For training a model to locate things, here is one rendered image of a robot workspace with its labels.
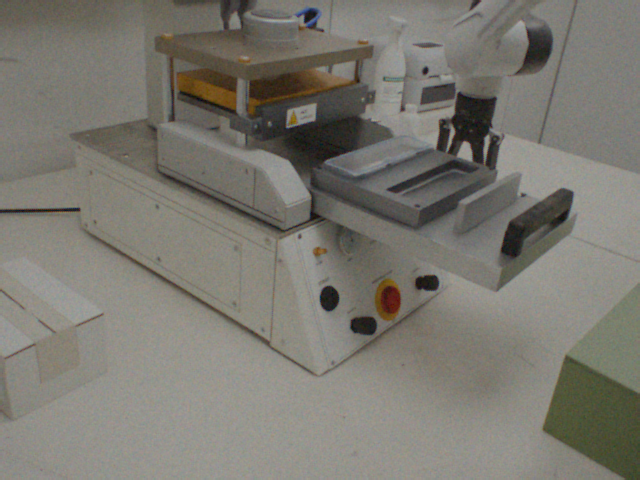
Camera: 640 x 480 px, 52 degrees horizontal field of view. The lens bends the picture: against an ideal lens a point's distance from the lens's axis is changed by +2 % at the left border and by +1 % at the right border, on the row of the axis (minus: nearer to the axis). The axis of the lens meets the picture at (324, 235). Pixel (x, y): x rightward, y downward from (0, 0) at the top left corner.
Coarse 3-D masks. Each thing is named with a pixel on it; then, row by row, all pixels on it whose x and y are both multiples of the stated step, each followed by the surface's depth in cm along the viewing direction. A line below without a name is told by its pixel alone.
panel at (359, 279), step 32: (320, 224) 85; (320, 256) 85; (352, 256) 89; (384, 256) 95; (320, 288) 84; (352, 288) 89; (416, 288) 100; (320, 320) 84; (384, 320) 94; (352, 352) 88
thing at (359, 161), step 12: (384, 144) 91; (396, 144) 91; (408, 144) 92; (420, 144) 92; (432, 144) 92; (348, 156) 85; (360, 156) 86; (372, 156) 86; (384, 156) 86; (396, 156) 87; (348, 168) 81; (360, 168) 82; (372, 168) 82
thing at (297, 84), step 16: (176, 80) 95; (192, 80) 92; (208, 80) 92; (224, 80) 92; (256, 80) 94; (272, 80) 95; (288, 80) 96; (304, 80) 97; (320, 80) 98; (336, 80) 98; (352, 80) 99; (192, 96) 94; (208, 96) 91; (224, 96) 89; (256, 96) 87; (272, 96) 87; (288, 96) 89; (224, 112) 90
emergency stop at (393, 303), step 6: (384, 288) 94; (390, 288) 94; (396, 288) 95; (384, 294) 93; (390, 294) 94; (396, 294) 95; (384, 300) 93; (390, 300) 94; (396, 300) 95; (384, 306) 93; (390, 306) 94; (396, 306) 95; (390, 312) 94
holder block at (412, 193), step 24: (312, 168) 83; (408, 168) 86; (432, 168) 87; (456, 168) 91; (480, 168) 88; (336, 192) 82; (360, 192) 79; (384, 192) 78; (408, 192) 82; (432, 192) 79; (456, 192) 80; (408, 216) 75; (432, 216) 77
